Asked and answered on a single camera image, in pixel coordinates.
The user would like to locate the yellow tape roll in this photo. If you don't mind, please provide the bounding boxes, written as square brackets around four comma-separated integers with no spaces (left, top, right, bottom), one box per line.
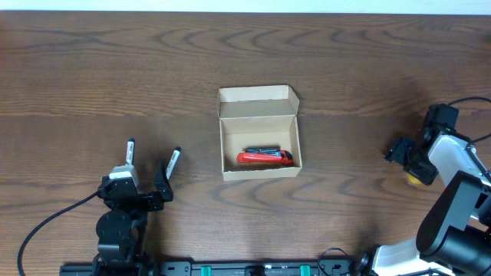
[407,174,422,186]

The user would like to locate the blue capped marker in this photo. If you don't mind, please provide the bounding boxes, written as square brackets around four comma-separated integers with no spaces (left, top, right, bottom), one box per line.
[125,138,135,166]

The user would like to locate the red black stapler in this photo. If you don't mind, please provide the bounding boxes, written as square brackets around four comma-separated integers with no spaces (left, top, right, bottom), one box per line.
[237,147,285,163]

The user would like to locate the red utility knife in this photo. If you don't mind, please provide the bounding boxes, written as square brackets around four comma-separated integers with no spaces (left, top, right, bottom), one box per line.
[236,151,293,165]

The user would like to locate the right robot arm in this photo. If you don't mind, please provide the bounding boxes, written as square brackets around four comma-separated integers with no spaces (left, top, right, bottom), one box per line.
[361,103,490,275]

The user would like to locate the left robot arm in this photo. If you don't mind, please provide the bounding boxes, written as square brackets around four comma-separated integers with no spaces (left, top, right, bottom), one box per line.
[91,164,173,276]

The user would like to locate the black capped marker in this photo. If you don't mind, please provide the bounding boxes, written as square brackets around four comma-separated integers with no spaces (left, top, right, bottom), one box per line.
[165,147,181,179]

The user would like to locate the open cardboard box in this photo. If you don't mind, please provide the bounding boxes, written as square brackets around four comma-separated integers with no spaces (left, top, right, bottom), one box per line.
[217,84,302,181]

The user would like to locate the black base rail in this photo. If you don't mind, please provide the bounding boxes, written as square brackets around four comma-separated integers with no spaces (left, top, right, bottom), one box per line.
[59,248,371,276]

